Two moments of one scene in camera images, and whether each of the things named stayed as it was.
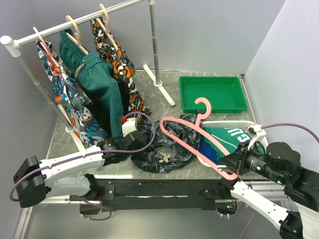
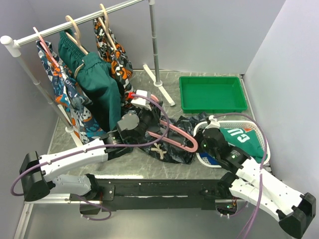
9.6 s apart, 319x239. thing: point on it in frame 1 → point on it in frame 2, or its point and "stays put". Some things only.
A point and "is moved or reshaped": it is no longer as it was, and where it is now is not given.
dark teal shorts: x=99 y=79 stays put
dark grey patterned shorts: x=166 y=155 is moved or reshaped
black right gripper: x=235 y=161 → x=199 y=137
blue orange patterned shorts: x=71 y=95 stays put
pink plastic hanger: x=199 y=127 → x=177 y=129
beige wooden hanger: x=105 y=29 stays put
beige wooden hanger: x=78 y=41 stays put
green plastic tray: x=226 y=94 stays put
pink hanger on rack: x=47 y=48 stays put
